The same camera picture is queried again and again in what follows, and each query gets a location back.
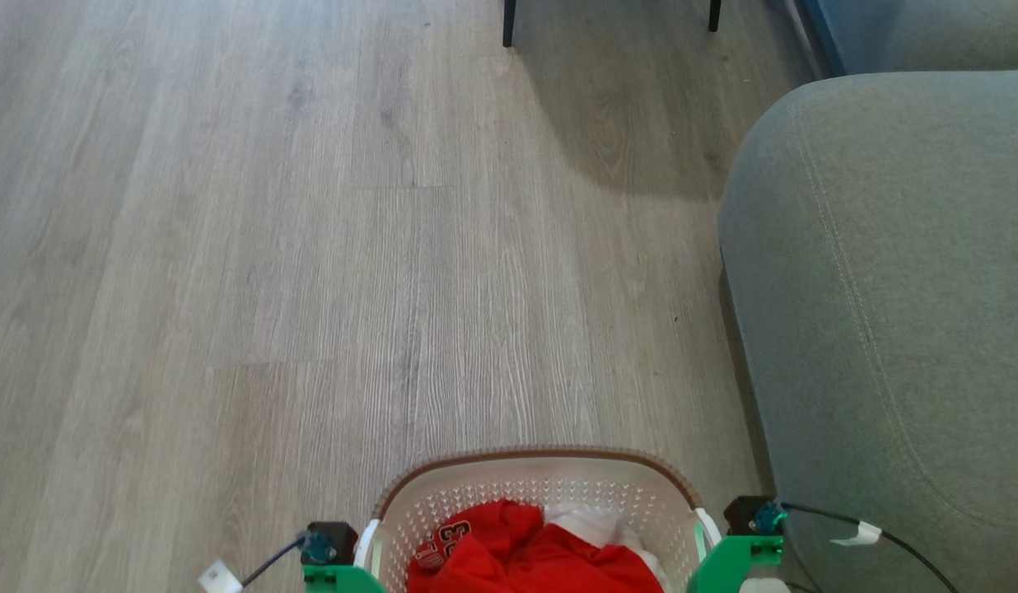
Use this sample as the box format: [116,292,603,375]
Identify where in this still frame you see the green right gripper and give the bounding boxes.
[688,535,785,593]

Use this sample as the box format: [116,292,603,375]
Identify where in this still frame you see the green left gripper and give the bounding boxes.
[301,563,386,593]

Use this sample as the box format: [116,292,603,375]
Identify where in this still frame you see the beige laundry basket brown rim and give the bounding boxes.
[357,446,722,593]

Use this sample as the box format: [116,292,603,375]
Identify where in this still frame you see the white garment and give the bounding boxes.
[544,502,671,590]

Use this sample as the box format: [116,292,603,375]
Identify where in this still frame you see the red jersey white number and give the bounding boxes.
[406,498,666,593]

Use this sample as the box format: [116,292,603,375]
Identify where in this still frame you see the grey fabric sofa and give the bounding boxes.
[717,70,1018,593]

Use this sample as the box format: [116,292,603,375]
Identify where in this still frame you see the blue-grey sofa cushion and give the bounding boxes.
[797,0,1018,77]

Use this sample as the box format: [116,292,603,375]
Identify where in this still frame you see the black left cable white tag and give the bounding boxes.
[198,534,312,593]

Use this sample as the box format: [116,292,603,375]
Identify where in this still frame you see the black cable white tag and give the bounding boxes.
[198,534,312,593]
[779,502,963,593]

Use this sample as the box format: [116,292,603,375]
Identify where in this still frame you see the black right cable white tag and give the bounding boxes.
[779,502,963,593]

